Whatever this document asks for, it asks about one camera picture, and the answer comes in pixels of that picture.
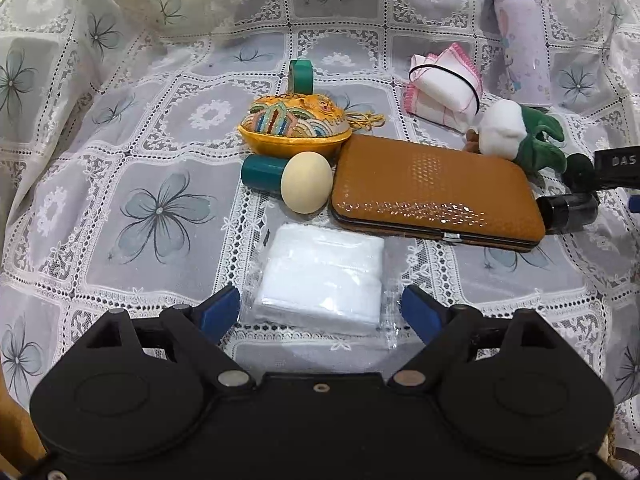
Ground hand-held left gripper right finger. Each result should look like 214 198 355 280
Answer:
387 285 565 393

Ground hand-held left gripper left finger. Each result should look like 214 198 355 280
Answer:
75 285 257 393

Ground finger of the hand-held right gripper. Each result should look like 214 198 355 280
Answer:
536 192 600 235
565 154 599 194

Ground white and green plush toy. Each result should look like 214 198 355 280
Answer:
465 99 571 178

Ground white towel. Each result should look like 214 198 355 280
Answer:
239 222 401 351

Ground pink-edged white handkerchief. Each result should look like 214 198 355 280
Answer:
402 42 485 133

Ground yellow embroidered pouch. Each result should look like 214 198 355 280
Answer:
236 92 387 157

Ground brown studded case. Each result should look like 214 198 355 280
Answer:
329 134 547 253

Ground purple water bottle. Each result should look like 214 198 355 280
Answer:
489 0 553 108

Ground teal cylinder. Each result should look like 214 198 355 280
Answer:
241 154 291 196

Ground wooden egg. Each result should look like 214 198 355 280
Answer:
280 151 333 214

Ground white lace floral tablecloth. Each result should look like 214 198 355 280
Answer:
0 0 640 411

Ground green tape roll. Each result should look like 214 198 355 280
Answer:
287 59 315 96

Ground black hair tie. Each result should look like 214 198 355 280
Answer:
409 64 481 112

